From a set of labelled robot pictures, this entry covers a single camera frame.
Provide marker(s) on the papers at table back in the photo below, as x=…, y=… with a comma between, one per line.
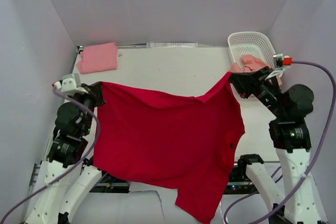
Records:
x=171, y=45

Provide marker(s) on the white plastic basket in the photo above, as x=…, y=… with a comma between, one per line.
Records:
x=250, y=43

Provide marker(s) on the salmon t shirt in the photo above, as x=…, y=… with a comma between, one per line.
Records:
x=250, y=64

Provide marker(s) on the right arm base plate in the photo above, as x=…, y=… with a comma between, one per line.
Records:
x=238, y=183

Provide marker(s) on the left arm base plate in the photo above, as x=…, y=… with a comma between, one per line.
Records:
x=112, y=185

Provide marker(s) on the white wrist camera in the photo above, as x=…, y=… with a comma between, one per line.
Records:
x=70, y=84
x=282, y=62

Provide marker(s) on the folded pink t shirt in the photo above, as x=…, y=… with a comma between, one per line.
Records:
x=98, y=58

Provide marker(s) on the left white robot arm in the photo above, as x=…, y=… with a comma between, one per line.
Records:
x=70, y=175

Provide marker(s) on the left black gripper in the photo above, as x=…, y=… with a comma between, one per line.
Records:
x=96, y=89

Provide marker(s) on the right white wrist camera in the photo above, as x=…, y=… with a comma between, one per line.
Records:
x=282, y=62

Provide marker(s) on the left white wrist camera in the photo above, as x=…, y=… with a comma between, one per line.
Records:
x=70, y=84

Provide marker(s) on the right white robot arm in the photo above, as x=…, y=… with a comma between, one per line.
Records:
x=291, y=140

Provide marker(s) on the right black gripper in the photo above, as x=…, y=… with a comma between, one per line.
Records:
x=246, y=82

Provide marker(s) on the red t shirt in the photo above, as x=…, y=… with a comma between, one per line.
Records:
x=171, y=141

